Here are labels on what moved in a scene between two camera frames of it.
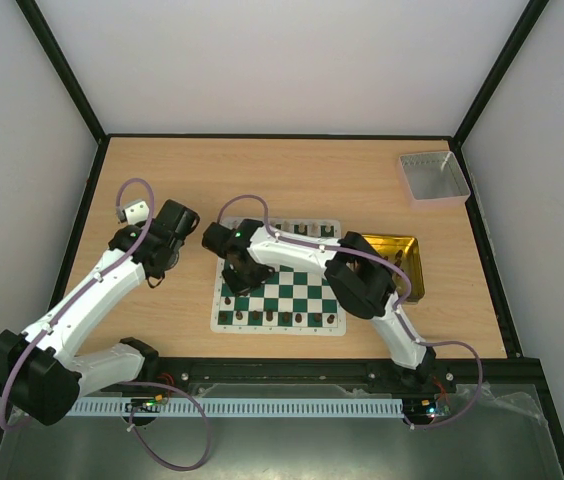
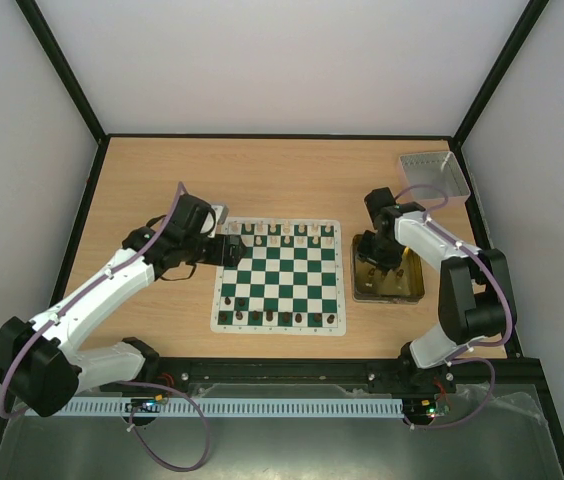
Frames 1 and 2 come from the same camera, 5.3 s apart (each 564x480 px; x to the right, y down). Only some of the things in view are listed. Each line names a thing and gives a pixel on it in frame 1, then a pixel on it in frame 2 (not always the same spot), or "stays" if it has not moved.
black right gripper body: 245,270 -> 379,259
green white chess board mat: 289,301 stays
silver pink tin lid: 433,179 stays
